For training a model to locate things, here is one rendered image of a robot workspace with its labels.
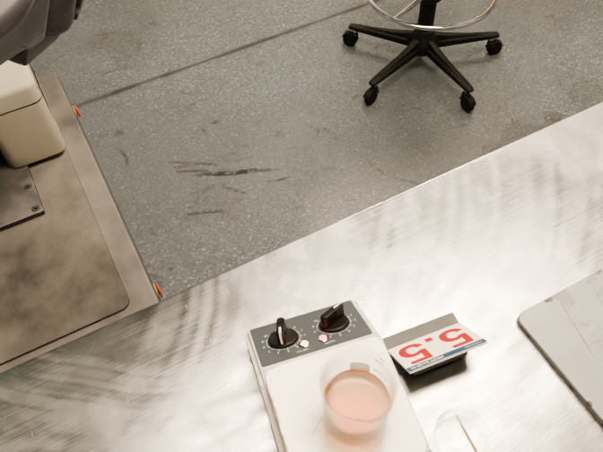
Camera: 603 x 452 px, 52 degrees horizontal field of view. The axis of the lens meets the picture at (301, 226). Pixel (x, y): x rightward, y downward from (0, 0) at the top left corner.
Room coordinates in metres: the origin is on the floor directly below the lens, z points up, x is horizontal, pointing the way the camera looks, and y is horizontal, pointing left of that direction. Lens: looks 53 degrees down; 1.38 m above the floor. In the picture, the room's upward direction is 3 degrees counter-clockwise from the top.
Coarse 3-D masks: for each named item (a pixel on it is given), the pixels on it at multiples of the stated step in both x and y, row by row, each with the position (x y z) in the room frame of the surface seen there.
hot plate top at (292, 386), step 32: (320, 352) 0.26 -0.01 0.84; (384, 352) 0.25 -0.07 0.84; (288, 384) 0.23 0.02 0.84; (288, 416) 0.20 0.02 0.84; (320, 416) 0.19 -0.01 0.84; (288, 448) 0.17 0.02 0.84; (320, 448) 0.17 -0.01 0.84; (352, 448) 0.16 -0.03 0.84; (384, 448) 0.16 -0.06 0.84; (416, 448) 0.16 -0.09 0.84
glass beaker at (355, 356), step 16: (336, 352) 0.22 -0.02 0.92; (352, 352) 0.22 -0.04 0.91; (368, 352) 0.22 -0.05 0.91; (320, 368) 0.20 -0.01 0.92; (336, 368) 0.22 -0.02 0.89; (352, 368) 0.22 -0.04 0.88; (368, 368) 0.22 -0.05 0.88; (384, 368) 0.21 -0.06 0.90; (320, 384) 0.19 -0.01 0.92; (384, 384) 0.21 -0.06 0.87; (336, 416) 0.17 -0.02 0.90; (384, 416) 0.16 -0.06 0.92; (336, 432) 0.17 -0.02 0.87; (352, 432) 0.16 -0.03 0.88; (368, 432) 0.16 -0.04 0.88; (384, 432) 0.17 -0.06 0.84
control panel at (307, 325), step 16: (352, 304) 0.34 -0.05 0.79; (288, 320) 0.32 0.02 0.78; (304, 320) 0.32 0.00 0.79; (352, 320) 0.31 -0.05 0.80; (256, 336) 0.30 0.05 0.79; (304, 336) 0.29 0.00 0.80; (336, 336) 0.28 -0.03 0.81; (352, 336) 0.28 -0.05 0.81; (272, 352) 0.27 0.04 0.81; (288, 352) 0.27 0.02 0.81; (304, 352) 0.27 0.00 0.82
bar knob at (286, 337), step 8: (280, 320) 0.31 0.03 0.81; (280, 328) 0.29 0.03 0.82; (288, 328) 0.30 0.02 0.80; (272, 336) 0.29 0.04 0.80; (280, 336) 0.28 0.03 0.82; (288, 336) 0.29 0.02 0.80; (296, 336) 0.29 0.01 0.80; (272, 344) 0.28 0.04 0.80; (280, 344) 0.28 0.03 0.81; (288, 344) 0.28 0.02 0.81
